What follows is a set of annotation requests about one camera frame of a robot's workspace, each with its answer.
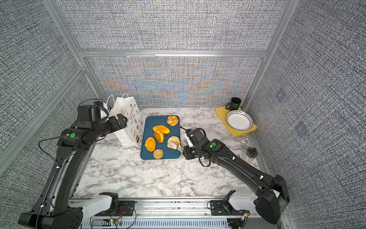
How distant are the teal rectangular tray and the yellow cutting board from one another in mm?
352

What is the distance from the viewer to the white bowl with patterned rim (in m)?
1.06

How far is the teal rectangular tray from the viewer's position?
93 centimetres
